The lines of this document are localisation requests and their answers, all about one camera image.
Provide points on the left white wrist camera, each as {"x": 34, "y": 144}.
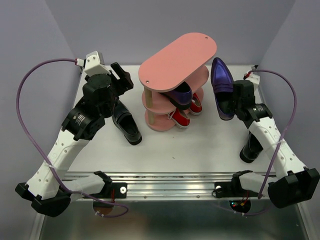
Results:
{"x": 93, "y": 64}

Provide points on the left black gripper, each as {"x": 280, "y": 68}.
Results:
{"x": 125, "y": 82}

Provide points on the aluminium mounting rail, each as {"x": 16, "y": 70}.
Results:
{"x": 170, "y": 186}

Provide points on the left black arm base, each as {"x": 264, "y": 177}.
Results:
{"x": 111, "y": 190}

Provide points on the purple loafer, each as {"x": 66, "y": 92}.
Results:
{"x": 222, "y": 85}
{"x": 180, "y": 97}

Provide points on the black loafer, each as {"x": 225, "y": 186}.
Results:
{"x": 124, "y": 121}
{"x": 251, "y": 150}

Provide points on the red sneaker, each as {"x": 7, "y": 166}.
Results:
{"x": 180, "y": 118}
{"x": 196, "y": 106}

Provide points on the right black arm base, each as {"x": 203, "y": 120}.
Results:
{"x": 232, "y": 188}

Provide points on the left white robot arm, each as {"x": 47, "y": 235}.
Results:
{"x": 46, "y": 192}

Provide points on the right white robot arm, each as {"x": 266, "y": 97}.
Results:
{"x": 294, "y": 182}

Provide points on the pink three-tier shoe shelf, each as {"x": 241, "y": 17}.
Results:
{"x": 183, "y": 60}

